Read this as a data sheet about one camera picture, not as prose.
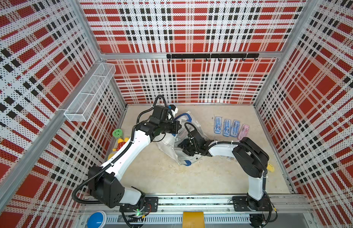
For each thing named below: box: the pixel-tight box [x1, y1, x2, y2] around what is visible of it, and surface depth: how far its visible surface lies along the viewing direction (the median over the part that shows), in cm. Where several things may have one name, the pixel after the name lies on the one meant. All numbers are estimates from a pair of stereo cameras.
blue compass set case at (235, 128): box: [229, 119, 241, 138], surface depth 106 cm
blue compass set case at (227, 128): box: [222, 118, 232, 137], surface depth 107 cm
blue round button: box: [86, 210, 107, 228], surface depth 69 cm
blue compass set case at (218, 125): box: [213, 116, 223, 134], surface depth 109 cm
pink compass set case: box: [237, 123, 251, 141], surface depth 103 cm
